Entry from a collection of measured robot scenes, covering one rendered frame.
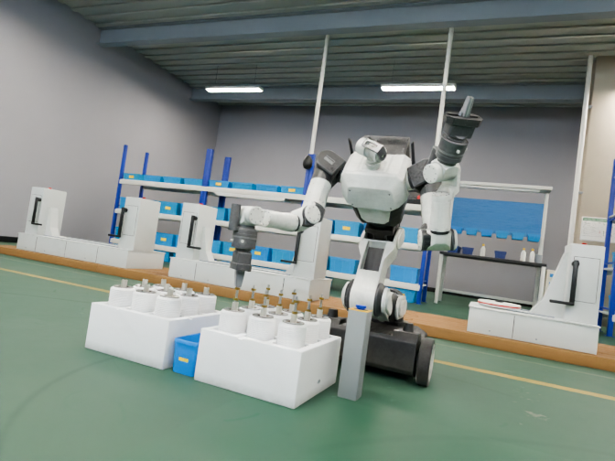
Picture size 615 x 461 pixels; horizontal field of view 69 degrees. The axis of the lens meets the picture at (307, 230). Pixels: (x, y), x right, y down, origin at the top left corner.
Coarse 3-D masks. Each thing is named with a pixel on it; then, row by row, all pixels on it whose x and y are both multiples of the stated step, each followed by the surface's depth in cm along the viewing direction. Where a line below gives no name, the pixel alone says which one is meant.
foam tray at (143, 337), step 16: (96, 304) 177; (96, 320) 176; (112, 320) 173; (128, 320) 170; (144, 320) 167; (160, 320) 165; (176, 320) 167; (192, 320) 176; (208, 320) 185; (96, 336) 176; (112, 336) 173; (128, 336) 170; (144, 336) 167; (160, 336) 164; (176, 336) 168; (112, 352) 172; (128, 352) 169; (144, 352) 166; (160, 352) 163; (160, 368) 163
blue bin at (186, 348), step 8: (184, 336) 168; (192, 336) 173; (176, 344) 163; (184, 344) 161; (192, 344) 160; (176, 352) 163; (184, 352) 161; (192, 352) 160; (176, 360) 162; (184, 360) 161; (192, 360) 160; (176, 368) 162; (184, 368) 161; (192, 368) 160; (192, 376) 160
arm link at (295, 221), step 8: (304, 208) 174; (280, 216) 168; (288, 216) 171; (296, 216) 173; (304, 216) 173; (280, 224) 168; (288, 224) 170; (296, 224) 172; (304, 224) 173; (312, 224) 174
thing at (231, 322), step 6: (222, 312) 158; (228, 312) 157; (234, 312) 157; (222, 318) 158; (228, 318) 157; (234, 318) 157; (240, 318) 158; (222, 324) 157; (228, 324) 157; (234, 324) 157; (240, 324) 158; (222, 330) 157; (228, 330) 156; (234, 330) 157; (240, 330) 158
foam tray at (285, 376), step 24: (216, 336) 154; (240, 336) 153; (336, 336) 178; (216, 360) 153; (240, 360) 150; (264, 360) 146; (288, 360) 143; (312, 360) 151; (336, 360) 174; (216, 384) 153; (240, 384) 149; (264, 384) 145; (288, 384) 142; (312, 384) 153
